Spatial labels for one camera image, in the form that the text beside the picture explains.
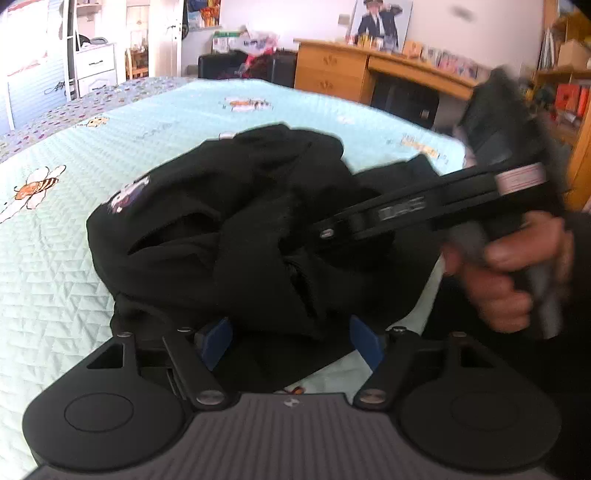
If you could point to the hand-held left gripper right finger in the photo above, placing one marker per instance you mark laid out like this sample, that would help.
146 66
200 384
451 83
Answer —
367 341

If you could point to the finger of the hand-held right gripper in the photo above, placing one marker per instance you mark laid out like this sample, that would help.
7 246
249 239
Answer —
337 228

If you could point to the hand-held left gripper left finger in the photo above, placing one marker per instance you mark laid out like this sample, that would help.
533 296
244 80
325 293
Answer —
217 337

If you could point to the black shirt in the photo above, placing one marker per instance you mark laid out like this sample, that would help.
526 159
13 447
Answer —
295 364

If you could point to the black fleece pants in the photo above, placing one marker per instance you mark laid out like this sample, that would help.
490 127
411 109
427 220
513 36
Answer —
231 194

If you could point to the person's right hand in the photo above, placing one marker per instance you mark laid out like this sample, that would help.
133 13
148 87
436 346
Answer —
498 300

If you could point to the row of colourful books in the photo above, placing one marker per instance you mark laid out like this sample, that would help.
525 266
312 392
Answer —
443 60

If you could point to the wooden bookshelf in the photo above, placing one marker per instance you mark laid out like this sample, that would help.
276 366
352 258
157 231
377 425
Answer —
554 73

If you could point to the wooden desk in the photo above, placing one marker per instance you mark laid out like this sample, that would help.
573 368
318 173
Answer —
332 69

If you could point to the bee-print quilted bed cover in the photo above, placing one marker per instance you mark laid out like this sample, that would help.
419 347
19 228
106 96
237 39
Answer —
69 277

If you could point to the red cloth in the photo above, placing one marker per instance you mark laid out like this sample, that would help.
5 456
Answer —
256 64

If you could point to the portrait poster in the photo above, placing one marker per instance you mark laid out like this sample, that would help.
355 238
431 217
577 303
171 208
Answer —
383 18

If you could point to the white plastic bag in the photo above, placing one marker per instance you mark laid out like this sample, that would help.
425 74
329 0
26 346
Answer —
261 39

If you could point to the green-white cardboard box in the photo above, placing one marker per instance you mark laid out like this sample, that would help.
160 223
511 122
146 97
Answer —
225 42

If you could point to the person's black clothing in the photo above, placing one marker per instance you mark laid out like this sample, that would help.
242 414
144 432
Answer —
572 415

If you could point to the white door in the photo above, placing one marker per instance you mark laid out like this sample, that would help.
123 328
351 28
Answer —
166 46

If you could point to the wooden chair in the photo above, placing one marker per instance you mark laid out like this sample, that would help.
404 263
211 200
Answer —
136 64

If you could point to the heart-print bed sheet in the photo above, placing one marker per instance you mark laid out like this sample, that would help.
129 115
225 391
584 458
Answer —
69 110

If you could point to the white drawer cabinet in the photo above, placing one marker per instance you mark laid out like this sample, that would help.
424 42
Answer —
94 69

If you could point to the sliding-door wardrobe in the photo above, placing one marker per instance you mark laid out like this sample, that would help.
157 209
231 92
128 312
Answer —
32 92

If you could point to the white shelf unit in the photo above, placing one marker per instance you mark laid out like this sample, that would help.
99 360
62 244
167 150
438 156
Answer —
92 23

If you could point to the white wall socket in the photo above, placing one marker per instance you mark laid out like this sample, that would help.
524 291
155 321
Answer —
344 19

